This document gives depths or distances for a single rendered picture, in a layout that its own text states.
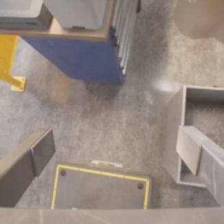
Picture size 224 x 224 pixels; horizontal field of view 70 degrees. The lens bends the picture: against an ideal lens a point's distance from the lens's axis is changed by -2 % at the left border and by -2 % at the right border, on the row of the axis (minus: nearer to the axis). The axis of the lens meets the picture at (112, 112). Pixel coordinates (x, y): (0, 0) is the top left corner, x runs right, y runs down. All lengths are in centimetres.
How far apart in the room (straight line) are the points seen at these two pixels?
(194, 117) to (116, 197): 76
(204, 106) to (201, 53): 60
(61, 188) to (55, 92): 88
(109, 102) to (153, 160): 64
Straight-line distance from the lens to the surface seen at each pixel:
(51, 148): 17
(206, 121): 126
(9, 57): 189
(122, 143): 148
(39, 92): 180
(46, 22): 72
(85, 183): 125
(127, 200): 123
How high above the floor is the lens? 147
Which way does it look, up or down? 78 degrees down
